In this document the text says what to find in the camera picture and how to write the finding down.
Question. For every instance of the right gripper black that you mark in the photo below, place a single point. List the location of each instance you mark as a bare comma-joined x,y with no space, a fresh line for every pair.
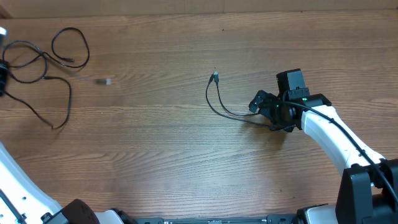
268,101

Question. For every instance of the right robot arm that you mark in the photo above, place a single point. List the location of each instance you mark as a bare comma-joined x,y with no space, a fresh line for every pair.
368,187

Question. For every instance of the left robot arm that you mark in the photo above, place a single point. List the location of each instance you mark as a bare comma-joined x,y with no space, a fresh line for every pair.
23,202

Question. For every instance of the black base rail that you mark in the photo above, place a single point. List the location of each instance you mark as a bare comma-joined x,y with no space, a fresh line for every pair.
214,221

